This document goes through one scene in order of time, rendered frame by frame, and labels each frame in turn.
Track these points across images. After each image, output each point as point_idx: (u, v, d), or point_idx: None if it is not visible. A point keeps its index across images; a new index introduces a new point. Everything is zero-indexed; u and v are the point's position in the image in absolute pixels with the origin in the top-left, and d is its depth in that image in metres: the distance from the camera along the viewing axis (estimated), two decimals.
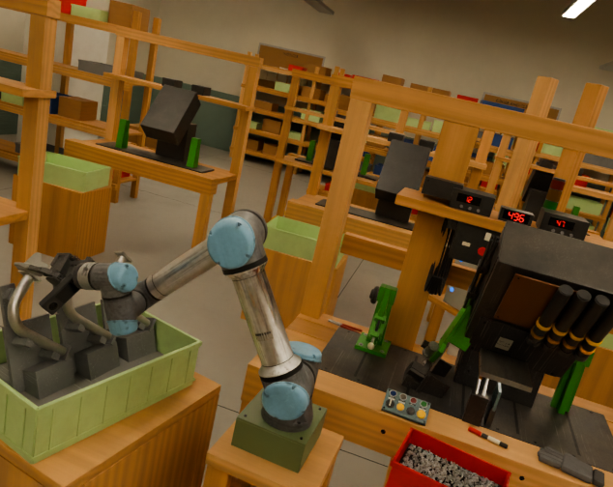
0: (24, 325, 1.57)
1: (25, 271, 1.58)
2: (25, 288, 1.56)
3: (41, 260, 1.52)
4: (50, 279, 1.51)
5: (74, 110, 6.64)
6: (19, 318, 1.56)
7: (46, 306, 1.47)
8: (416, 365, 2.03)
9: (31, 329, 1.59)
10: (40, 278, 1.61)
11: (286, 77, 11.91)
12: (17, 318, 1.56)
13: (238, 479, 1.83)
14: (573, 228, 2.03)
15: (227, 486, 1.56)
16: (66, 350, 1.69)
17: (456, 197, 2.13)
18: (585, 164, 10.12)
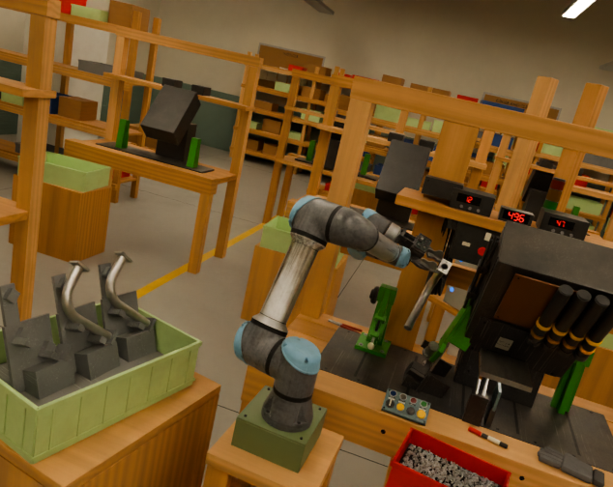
0: (424, 291, 2.12)
1: (447, 263, 2.04)
2: None
3: (435, 250, 2.04)
4: None
5: (74, 110, 6.64)
6: (428, 287, 2.12)
7: None
8: (416, 365, 2.03)
9: (422, 297, 2.11)
10: (439, 269, 2.03)
11: (286, 77, 11.91)
12: (430, 288, 2.12)
13: (238, 479, 1.83)
14: (573, 228, 2.03)
15: (227, 486, 1.56)
16: (404, 325, 2.04)
17: (456, 197, 2.13)
18: (585, 164, 10.12)
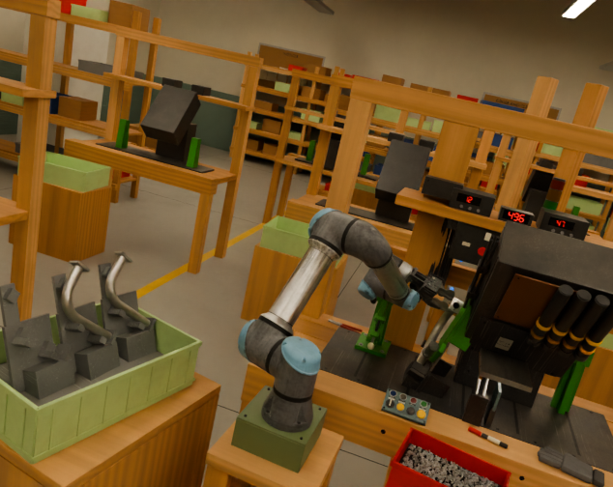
0: (435, 329, 2.13)
1: (458, 302, 2.04)
2: None
3: (447, 289, 2.05)
4: None
5: (74, 110, 6.64)
6: (440, 324, 2.13)
7: None
8: (416, 365, 2.03)
9: (432, 333, 2.12)
10: (450, 307, 2.03)
11: (286, 77, 11.91)
12: (442, 325, 2.13)
13: (238, 479, 1.83)
14: (573, 228, 2.03)
15: (227, 486, 1.56)
16: None
17: (456, 197, 2.13)
18: (585, 164, 10.12)
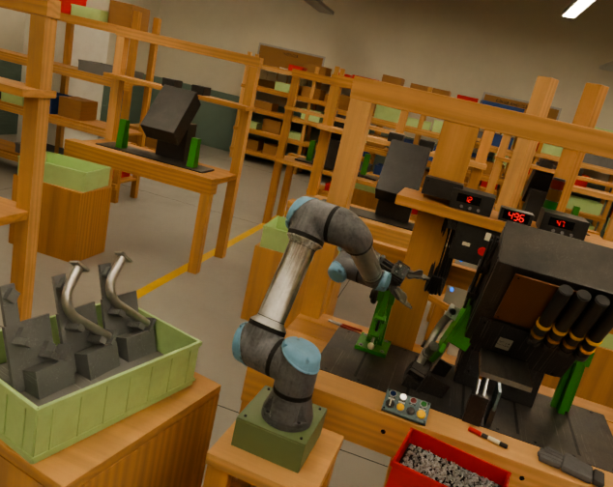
0: (432, 334, 2.11)
1: (455, 308, 2.03)
2: (445, 313, 2.07)
3: (414, 271, 2.07)
4: None
5: (74, 110, 6.64)
6: (437, 329, 2.11)
7: None
8: (416, 365, 2.03)
9: (429, 340, 2.10)
10: (447, 314, 2.02)
11: (286, 77, 11.91)
12: (438, 331, 2.11)
13: (238, 479, 1.83)
14: (573, 228, 2.03)
15: (227, 486, 1.56)
16: None
17: (456, 197, 2.13)
18: (585, 164, 10.12)
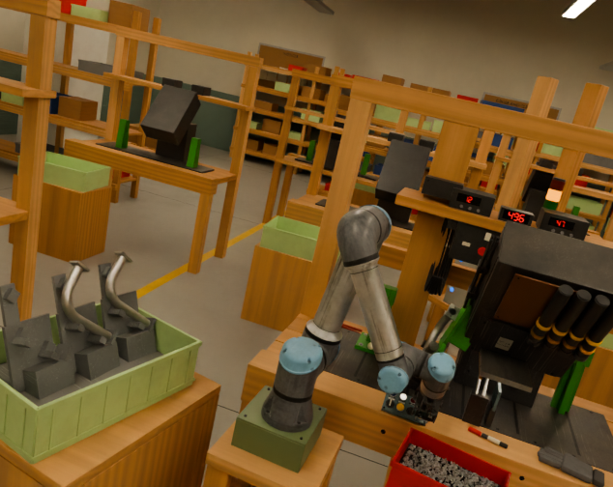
0: (432, 334, 2.11)
1: (455, 308, 2.03)
2: (445, 313, 2.07)
3: None
4: None
5: (74, 110, 6.64)
6: (437, 329, 2.11)
7: None
8: None
9: (429, 340, 2.10)
10: (447, 314, 2.02)
11: (286, 77, 11.91)
12: (438, 331, 2.11)
13: (238, 479, 1.83)
14: (573, 228, 2.03)
15: (227, 486, 1.56)
16: None
17: (456, 197, 2.13)
18: (585, 164, 10.12)
